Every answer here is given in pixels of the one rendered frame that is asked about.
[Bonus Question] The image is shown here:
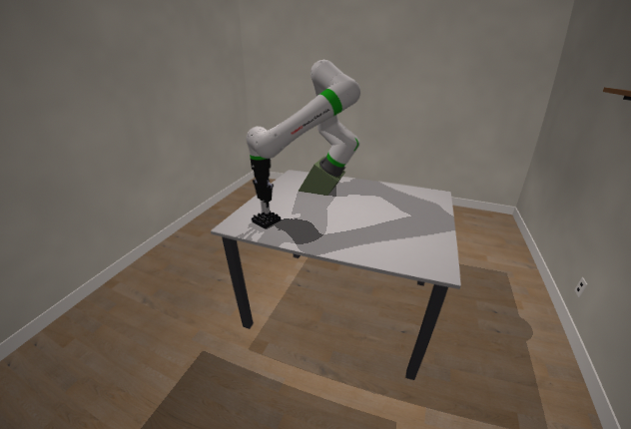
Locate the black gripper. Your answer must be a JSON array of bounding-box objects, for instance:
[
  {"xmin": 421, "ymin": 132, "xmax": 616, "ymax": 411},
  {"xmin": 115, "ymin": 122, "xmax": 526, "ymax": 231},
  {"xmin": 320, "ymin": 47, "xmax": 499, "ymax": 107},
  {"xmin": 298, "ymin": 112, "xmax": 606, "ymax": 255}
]
[{"xmin": 253, "ymin": 169, "xmax": 274, "ymax": 214}]

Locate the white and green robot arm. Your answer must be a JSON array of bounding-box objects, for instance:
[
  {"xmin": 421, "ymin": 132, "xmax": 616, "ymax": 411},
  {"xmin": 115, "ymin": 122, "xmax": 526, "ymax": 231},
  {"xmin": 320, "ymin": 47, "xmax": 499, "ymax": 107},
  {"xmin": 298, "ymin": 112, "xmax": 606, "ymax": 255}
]
[{"xmin": 247, "ymin": 60, "xmax": 360, "ymax": 177}]

